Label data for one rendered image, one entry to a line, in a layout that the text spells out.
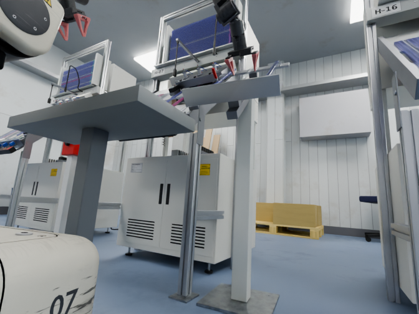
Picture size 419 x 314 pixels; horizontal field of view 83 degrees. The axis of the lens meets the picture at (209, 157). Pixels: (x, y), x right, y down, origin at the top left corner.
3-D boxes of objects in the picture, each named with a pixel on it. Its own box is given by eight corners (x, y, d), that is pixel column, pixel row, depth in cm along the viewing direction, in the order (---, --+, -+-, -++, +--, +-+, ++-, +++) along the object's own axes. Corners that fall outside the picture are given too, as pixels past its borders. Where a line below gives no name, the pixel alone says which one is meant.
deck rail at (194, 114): (193, 126, 103) (189, 113, 100) (189, 127, 104) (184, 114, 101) (239, 80, 157) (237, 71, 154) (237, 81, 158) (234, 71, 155)
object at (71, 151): (48, 255, 137) (71, 127, 152) (27, 249, 148) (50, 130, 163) (86, 249, 157) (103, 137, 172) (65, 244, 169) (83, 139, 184)
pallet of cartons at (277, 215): (323, 234, 350) (323, 205, 358) (320, 240, 283) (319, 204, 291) (250, 227, 404) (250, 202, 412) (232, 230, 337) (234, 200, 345)
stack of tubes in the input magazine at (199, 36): (231, 43, 154) (232, 7, 159) (168, 61, 179) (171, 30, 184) (237, 53, 165) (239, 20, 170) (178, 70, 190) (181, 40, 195)
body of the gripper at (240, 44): (232, 55, 105) (228, 37, 102) (254, 50, 101) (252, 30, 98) (227, 57, 100) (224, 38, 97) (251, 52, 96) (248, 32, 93)
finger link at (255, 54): (245, 71, 107) (242, 49, 103) (261, 68, 104) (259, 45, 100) (242, 75, 102) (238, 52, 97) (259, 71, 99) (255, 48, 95)
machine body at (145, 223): (213, 277, 114) (220, 152, 126) (114, 255, 147) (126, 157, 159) (255, 255, 169) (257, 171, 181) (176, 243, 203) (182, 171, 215)
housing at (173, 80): (235, 84, 155) (230, 62, 149) (175, 96, 179) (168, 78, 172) (239, 80, 161) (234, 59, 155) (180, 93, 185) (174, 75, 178)
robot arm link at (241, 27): (227, 20, 93) (242, 17, 91) (230, 20, 99) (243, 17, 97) (231, 40, 96) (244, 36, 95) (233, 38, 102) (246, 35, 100)
